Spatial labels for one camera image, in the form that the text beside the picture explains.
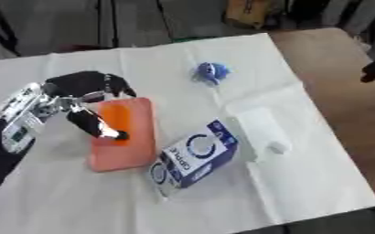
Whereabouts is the orange flat rectangular box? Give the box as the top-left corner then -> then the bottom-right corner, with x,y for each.
86,96 -> 162,174

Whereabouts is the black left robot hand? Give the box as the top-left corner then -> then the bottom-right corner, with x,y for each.
41,70 -> 140,142

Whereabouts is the blue soft toy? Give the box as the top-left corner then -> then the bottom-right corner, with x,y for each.
190,61 -> 232,86

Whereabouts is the white and blue carton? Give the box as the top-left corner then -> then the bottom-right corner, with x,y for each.
147,119 -> 241,197

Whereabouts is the tan cardboard box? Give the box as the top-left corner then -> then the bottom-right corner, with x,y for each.
222,0 -> 277,30

